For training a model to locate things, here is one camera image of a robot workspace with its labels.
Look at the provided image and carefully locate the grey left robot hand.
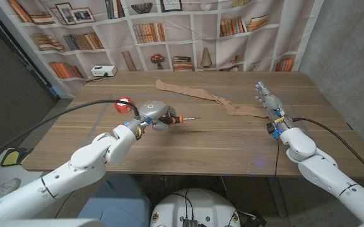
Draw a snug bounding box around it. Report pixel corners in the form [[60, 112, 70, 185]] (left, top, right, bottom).
[[127, 100, 178, 135]]

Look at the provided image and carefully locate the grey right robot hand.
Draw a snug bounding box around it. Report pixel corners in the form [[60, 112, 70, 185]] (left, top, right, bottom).
[[254, 81, 293, 132]]

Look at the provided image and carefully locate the black orange screwdriver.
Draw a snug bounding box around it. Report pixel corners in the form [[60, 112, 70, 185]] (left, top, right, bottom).
[[158, 115, 201, 125]]

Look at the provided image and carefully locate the beige nylon stocking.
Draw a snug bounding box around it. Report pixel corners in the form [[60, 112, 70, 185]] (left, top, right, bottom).
[[155, 79, 269, 119]]

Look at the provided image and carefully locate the red tape roll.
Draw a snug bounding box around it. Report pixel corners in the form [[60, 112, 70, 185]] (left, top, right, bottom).
[[114, 96, 134, 114]]

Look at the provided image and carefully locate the white power strip box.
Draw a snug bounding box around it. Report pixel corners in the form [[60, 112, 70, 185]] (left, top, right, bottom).
[[91, 65, 118, 78]]

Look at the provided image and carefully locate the printed bookshelf backdrop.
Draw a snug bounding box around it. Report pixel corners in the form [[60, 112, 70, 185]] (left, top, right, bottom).
[[0, 0, 325, 99]]

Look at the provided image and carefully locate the grey table leg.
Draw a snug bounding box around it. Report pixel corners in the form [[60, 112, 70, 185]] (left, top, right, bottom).
[[266, 177, 288, 218]]

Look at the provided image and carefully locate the blue-grey base under table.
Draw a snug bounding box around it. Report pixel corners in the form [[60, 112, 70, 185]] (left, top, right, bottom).
[[78, 173, 153, 227]]

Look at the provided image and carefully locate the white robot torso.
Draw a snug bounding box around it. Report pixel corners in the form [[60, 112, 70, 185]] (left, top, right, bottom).
[[149, 188, 242, 227]]

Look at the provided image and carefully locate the black floor adapter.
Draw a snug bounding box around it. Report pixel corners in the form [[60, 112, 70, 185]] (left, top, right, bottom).
[[240, 211, 267, 227]]

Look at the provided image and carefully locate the yellow black floor object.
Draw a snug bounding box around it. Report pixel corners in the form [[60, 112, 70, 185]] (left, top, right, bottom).
[[0, 148, 34, 167]]

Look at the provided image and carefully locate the person in grey trousers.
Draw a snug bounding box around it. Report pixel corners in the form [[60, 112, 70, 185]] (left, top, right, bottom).
[[0, 172, 21, 209]]

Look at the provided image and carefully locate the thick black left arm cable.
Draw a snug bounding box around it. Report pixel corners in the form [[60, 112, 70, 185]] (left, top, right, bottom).
[[0, 99, 140, 161]]

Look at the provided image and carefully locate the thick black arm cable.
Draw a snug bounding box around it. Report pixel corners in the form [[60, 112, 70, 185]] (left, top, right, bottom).
[[291, 117, 364, 183], [0, 99, 140, 161]]

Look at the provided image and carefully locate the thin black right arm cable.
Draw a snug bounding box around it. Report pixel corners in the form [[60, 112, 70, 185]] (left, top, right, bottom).
[[274, 137, 280, 177]]

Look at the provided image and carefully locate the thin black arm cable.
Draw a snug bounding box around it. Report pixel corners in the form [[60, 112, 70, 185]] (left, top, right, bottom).
[[274, 137, 280, 177], [55, 189, 75, 211]]

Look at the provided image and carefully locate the black power strip cable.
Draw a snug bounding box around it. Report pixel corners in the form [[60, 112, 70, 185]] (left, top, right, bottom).
[[85, 73, 110, 84]]

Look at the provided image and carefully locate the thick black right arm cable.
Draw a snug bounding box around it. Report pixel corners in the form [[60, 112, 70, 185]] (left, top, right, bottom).
[[291, 117, 364, 183]]

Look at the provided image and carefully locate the black torso cable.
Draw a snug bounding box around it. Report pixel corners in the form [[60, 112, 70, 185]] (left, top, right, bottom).
[[168, 188, 195, 220]]

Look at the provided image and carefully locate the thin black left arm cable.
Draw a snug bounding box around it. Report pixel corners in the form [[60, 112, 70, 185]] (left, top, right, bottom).
[[55, 189, 75, 211]]

